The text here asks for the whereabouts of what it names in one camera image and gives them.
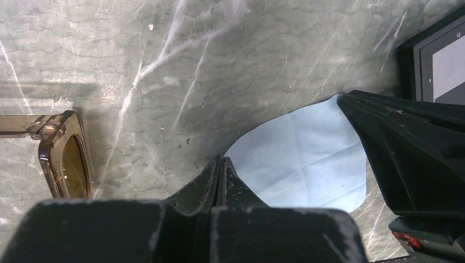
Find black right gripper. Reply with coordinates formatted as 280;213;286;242
337;90;464;262

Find black white chessboard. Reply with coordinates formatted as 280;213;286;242
397;7;464;105

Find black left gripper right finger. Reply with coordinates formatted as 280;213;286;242
214;157;269;214

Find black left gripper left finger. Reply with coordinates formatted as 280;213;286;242
165;155;222;218

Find brown sunglasses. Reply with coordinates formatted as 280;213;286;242
1;110;93;199

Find light blue cleaning cloth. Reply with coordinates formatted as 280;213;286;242
226;95;366;213

